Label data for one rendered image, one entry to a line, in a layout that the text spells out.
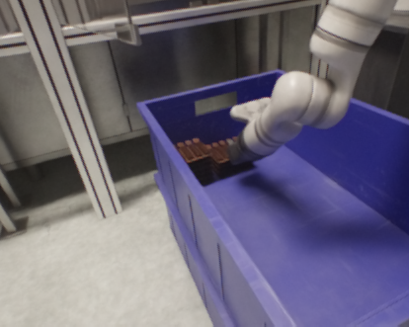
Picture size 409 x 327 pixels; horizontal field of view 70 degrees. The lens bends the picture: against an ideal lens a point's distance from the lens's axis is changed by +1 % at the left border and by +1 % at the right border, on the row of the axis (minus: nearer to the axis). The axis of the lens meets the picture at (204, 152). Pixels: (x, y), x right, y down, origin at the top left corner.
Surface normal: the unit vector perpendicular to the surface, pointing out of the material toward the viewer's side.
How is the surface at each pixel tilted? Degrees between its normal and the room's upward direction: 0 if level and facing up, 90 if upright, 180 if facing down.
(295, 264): 0
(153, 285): 0
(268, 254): 0
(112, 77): 90
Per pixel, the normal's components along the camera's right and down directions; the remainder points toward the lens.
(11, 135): 0.38, 0.47
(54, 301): -0.09, -0.84
